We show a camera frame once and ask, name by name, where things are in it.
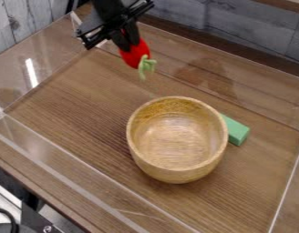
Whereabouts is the black metal bracket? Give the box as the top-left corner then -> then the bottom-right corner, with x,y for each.
20,203 -> 63,233

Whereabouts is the green foam block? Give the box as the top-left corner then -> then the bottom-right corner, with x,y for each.
223,115 -> 251,147

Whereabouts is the wooden bowl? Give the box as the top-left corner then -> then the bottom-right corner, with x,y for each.
127,96 -> 228,184

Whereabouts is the clear acrylic enclosure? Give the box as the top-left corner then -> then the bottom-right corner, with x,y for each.
0,17 -> 299,233

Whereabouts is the black cable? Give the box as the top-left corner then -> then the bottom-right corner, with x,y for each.
0,207 -> 20,233

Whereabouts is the red plush strawberry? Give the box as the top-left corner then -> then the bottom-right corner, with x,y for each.
119,39 -> 156,81

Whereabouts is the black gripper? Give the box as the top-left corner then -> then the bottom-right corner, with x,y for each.
75,0 -> 155,52

